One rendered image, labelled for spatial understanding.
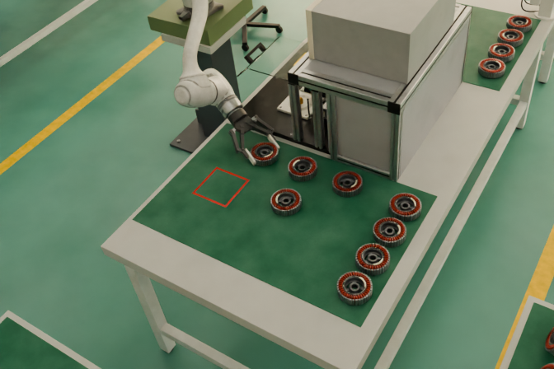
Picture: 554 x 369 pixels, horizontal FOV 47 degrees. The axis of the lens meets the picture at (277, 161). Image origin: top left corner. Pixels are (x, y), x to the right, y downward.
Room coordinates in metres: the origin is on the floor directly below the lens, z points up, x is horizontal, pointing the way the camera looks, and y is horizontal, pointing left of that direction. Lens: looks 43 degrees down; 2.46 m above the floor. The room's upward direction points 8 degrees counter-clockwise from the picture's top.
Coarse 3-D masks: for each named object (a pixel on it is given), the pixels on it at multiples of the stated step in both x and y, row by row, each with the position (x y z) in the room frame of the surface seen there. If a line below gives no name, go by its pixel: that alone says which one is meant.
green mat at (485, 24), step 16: (480, 16) 2.63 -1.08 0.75; (496, 16) 2.61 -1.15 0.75; (480, 32) 2.50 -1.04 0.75; (496, 32) 2.48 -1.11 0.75; (528, 32) 2.44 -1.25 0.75; (480, 48) 2.37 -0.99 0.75; (512, 64) 2.22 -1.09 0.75; (464, 80) 2.15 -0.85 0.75; (480, 80) 2.14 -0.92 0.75; (496, 80) 2.12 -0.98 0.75
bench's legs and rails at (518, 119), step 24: (528, 72) 2.59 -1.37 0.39; (528, 96) 2.58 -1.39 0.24; (504, 144) 2.28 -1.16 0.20; (480, 192) 1.99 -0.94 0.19; (456, 240) 1.75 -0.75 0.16; (432, 264) 1.61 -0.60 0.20; (144, 288) 1.48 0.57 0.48; (408, 312) 1.39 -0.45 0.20; (168, 336) 1.45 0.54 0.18; (216, 360) 1.30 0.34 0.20; (384, 360) 1.20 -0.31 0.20
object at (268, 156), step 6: (258, 144) 1.88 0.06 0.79; (264, 144) 1.88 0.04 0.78; (270, 144) 1.87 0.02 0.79; (252, 150) 1.85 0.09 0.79; (258, 150) 1.86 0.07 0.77; (264, 150) 1.85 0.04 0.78; (270, 150) 1.85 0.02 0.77; (276, 150) 1.83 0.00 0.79; (252, 156) 1.81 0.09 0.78; (258, 156) 1.80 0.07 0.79; (264, 156) 1.80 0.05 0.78; (270, 156) 1.80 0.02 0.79; (276, 156) 1.80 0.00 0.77; (258, 162) 1.79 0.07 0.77; (264, 162) 1.78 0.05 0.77; (270, 162) 1.78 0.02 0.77
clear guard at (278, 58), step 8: (280, 40) 2.17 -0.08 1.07; (288, 40) 2.16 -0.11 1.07; (296, 40) 2.15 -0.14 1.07; (272, 48) 2.12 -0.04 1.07; (280, 48) 2.11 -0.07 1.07; (288, 48) 2.11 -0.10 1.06; (296, 48) 2.10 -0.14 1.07; (304, 48) 2.09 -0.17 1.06; (264, 56) 2.07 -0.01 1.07; (272, 56) 2.06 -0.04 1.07; (280, 56) 2.06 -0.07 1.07; (288, 56) 2.05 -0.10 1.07; (296, 56) 2.04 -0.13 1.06; (256, 64) 2.02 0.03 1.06; (264, 64) 2.02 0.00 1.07; (272, 64) 2.01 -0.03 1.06; (280, 64) 2.00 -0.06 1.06; (288, 64) 2.00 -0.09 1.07; (240, 72) 2.05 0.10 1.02; (264, 72) 1.96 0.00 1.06; (272, 72) 1.96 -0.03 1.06; (280, 72) 1.95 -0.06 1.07; (288, 80) 1.90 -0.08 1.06
